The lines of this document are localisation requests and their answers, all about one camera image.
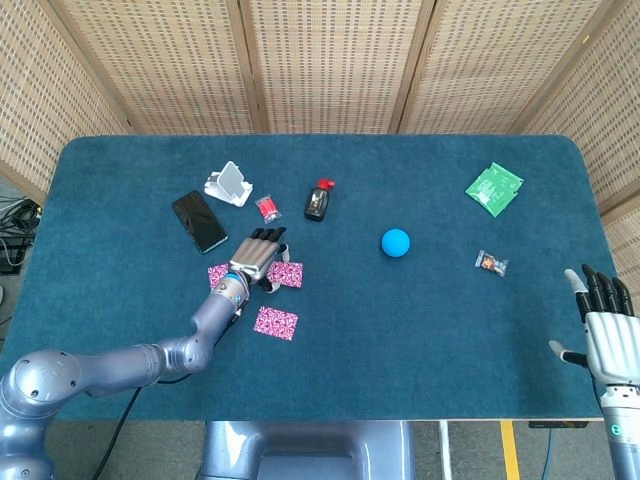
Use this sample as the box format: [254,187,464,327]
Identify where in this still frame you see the blue table cloth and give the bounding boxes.
[0,133,609,422]

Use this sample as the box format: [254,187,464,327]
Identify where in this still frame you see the blue ball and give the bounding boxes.
[381,228,412,259]

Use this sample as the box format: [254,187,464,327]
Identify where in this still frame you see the small red packet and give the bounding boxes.
[253,194,284,225]

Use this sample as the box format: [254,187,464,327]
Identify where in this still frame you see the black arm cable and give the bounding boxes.
[92,379,186,480]

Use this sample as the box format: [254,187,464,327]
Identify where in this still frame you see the white table leg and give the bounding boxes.
[438,420,454,480]

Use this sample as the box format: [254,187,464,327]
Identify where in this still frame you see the black bottle with red cap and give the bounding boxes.
[303,177,336,222]

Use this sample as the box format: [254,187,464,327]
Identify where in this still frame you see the green foil packet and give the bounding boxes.
[464,162,525,218]

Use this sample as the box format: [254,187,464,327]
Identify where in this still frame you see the dark wrapped candy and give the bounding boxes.
[474,249,510,277]

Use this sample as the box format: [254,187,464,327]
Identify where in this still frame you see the grey robot torso base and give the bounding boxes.
[197,420,416,480]

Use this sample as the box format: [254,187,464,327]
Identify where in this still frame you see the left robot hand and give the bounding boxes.
[228,226,292,294]

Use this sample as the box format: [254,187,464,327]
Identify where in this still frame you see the woven bamboo screen panel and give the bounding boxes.
[224,0,439,135]
[388,0,621,135]
[0,0,134,206]
[37,0,269,136]
[509,0,640,301]

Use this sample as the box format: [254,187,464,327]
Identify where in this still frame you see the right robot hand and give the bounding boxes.
[548,264,640,386]

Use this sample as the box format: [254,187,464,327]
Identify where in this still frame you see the black floor cable bundle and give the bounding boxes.
[0,197,44,236]

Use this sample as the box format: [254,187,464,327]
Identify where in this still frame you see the black smartphone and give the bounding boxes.
[171,190,230,254]

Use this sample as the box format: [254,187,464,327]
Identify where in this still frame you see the white folding phone stand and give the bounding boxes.
[203,160,253,207]

